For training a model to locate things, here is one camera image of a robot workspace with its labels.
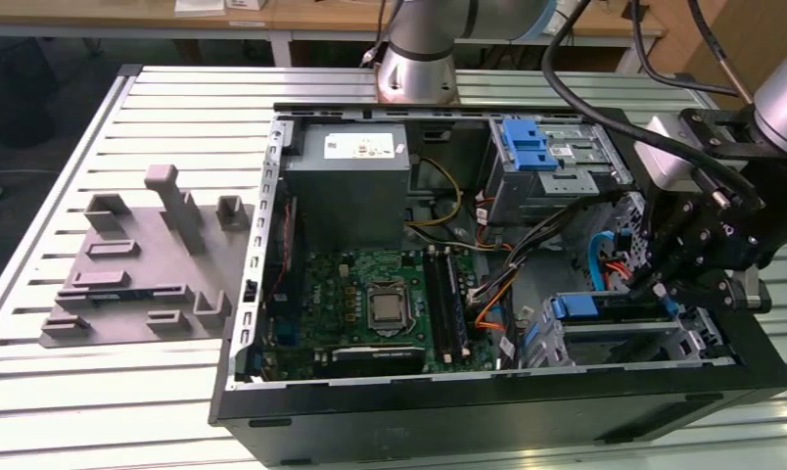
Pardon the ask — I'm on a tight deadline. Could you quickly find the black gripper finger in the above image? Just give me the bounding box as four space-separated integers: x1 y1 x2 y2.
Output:
627 194 706 302
665 267 740 311

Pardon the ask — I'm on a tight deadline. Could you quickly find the multicolour power wire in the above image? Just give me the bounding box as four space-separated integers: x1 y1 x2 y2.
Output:
598 242 637 293

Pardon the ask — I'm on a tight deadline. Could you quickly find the blue wire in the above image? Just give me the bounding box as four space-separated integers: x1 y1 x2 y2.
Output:
587 229 630 295

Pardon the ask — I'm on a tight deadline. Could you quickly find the hard disk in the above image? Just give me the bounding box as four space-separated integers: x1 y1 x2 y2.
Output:
521 285 682 367

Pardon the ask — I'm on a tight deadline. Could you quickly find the metal disk bay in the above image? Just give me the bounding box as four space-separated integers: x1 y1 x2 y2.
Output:
541 291 725 368

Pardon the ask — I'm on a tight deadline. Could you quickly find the metal drive cage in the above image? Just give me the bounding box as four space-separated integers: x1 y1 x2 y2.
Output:
482 116 635 227

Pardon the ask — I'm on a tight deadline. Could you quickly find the blue drive latch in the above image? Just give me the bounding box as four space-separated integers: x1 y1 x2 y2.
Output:
501 118 559 172

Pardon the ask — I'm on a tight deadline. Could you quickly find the RAM stick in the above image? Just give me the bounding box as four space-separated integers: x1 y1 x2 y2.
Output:
87 291 174 302
446 250 470 358

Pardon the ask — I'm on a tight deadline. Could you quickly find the wooden cabinet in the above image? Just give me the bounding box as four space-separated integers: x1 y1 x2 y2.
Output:
639 0 787 118

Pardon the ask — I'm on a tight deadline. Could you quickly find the silver CPU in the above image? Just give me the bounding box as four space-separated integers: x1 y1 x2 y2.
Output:
370 292 404 323

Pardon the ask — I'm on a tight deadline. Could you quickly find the CPU socket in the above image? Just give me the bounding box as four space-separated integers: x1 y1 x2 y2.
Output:
363 279 414 338

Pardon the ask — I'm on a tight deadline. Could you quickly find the grey power supply unit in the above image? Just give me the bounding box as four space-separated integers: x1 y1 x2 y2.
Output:
279 121 412 251

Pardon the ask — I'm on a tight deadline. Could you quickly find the black PC case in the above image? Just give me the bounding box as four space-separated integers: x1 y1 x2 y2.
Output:
208 101 787 467

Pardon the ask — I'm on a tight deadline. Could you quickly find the green motherboard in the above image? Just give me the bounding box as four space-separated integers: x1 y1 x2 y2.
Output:
262 244 507 379

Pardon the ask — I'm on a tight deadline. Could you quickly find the black graphics card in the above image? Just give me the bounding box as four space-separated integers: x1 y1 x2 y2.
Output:
312 344 428 379

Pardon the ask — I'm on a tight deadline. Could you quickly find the grey parts rack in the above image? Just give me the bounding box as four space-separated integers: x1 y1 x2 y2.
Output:
36 164 258 350

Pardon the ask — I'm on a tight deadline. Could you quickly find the white paper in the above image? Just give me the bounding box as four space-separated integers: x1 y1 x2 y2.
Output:
172 0 226 15

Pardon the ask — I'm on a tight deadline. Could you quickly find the wooden desk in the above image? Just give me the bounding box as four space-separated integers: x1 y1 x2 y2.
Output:
0 0 669 74

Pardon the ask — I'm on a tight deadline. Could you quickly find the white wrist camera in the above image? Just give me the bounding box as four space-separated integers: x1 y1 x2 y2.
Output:
633 115 705 192

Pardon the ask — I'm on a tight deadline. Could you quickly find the black cable bundle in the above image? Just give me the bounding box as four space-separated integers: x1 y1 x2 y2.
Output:
467 191 627 307

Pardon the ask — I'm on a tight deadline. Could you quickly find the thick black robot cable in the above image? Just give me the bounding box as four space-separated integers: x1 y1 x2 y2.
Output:
686 0 756 102
539 0 760 207
630 0 754 104

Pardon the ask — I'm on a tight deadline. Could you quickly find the yellow wire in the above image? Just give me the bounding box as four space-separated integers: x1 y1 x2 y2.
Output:
402 155 465 230

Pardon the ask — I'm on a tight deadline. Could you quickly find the orange wire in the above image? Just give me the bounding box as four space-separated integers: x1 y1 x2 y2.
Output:
474 288 518 337

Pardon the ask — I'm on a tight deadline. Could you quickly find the thin red wire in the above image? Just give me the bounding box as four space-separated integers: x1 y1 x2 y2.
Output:
270 195 302 303

